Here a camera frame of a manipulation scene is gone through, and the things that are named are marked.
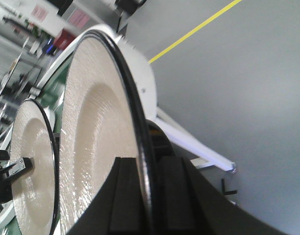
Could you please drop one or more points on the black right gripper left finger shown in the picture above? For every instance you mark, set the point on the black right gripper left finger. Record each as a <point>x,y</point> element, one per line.
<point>117,209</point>

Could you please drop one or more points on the cream black-rimmed plate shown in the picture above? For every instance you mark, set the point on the cream black-rimmed plate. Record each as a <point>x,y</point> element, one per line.
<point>35,193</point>
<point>102,119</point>

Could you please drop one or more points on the red fire cabinet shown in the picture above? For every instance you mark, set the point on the red fire cabinet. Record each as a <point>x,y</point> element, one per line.
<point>63,39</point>

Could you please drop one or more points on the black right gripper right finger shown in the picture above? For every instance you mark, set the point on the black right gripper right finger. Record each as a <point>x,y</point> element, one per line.
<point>192,206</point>

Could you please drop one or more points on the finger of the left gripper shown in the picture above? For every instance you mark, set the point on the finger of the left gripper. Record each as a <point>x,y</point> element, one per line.
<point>19,168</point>

